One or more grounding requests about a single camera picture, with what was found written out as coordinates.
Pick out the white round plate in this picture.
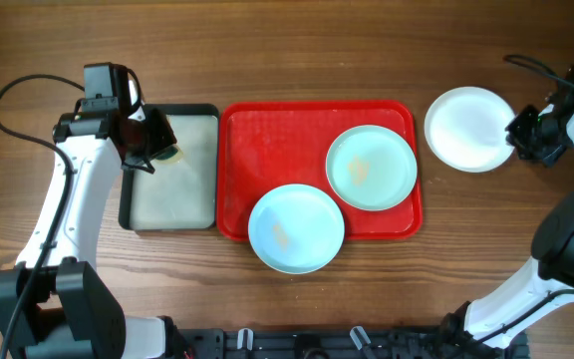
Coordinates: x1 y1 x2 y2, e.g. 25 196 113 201
424 86 515 173

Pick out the left black cable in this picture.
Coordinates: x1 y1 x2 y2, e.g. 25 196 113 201
0 73 87 359

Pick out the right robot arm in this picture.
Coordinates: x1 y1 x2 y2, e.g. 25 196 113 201
432 114 574 358

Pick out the light blue front plate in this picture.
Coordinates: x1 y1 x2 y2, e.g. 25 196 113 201
247 183 345 275

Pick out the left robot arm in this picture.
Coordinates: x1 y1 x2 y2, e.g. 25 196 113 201
0 108 193 358

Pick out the green yellow sponge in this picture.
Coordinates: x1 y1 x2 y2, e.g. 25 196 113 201
154 145 183 164

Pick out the teal plate on right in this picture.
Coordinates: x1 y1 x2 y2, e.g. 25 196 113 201
325 125 418 211

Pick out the black water basin tray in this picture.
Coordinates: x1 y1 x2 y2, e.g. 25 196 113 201
119 104 219 231

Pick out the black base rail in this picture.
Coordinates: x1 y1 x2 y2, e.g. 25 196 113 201
169 327 531 359

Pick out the red plastic tray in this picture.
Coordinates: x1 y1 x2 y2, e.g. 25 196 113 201
216 100 423 241

